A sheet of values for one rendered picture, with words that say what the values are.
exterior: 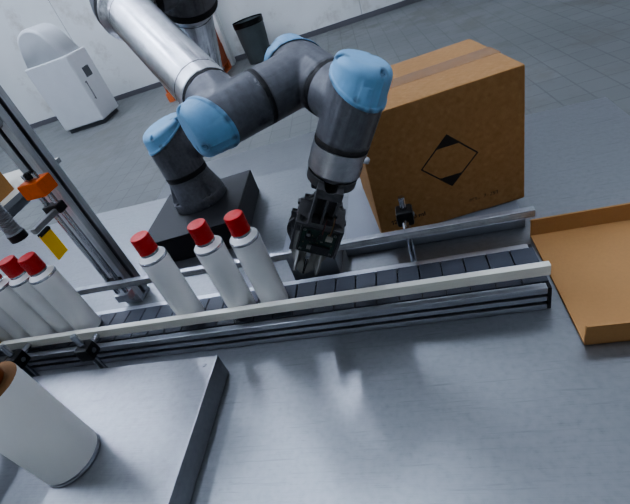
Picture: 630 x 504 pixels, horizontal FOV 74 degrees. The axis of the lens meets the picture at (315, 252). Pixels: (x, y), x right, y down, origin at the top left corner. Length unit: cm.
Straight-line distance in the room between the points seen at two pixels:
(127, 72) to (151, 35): 808
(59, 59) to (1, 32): 220
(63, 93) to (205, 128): 718
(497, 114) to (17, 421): 87
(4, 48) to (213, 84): 914
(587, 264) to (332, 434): 51
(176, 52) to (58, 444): 56
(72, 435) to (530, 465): 62
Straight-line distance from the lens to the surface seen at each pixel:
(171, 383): 79
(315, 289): 80
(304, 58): 59
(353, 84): 52
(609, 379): 70
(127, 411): 80
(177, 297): 82
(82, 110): 767
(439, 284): 70
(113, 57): 879
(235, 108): 55
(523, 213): 74
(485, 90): 83
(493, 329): 74
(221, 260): 73
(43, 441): 73
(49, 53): 762
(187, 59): 63
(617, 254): 87
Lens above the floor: 140
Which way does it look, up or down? 36 degrees down
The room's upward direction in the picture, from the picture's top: 21 degrees counter-clockwise
